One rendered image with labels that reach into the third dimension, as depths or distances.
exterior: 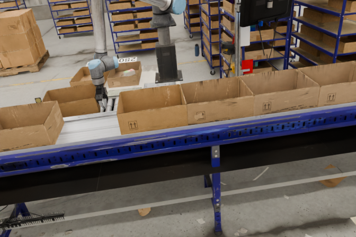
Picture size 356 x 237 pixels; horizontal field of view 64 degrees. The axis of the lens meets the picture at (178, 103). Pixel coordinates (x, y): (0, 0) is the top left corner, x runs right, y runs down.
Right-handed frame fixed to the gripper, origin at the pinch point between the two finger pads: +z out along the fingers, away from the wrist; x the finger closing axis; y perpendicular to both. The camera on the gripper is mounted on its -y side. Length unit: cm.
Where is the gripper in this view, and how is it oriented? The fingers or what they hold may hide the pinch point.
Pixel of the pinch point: (104, 107)
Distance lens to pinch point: 226.2
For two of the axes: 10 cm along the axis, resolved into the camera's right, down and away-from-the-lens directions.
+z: 0.9, 8.8, 4.7
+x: -9.9, 1.3, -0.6
